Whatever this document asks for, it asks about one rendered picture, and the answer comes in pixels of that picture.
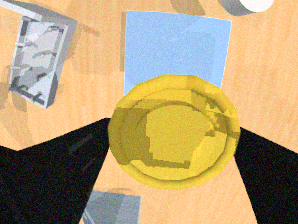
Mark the grey dish rack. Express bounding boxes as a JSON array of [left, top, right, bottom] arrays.
[[0, 0, 78, 109]]

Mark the yellow plate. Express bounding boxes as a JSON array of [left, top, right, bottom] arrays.
[[108, 73, 241, 190]]

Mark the light blue flat mat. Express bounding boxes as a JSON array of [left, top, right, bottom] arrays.
[[124, 11, 231, 95]]

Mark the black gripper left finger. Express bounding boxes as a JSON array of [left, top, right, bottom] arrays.
[[0, 117, 110, 224]]

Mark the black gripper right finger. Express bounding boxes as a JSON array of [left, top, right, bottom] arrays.
[[234, 127, 298, 224]]

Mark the grey cylinder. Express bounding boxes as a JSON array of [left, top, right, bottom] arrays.
[[221, 0, 274, 16]]

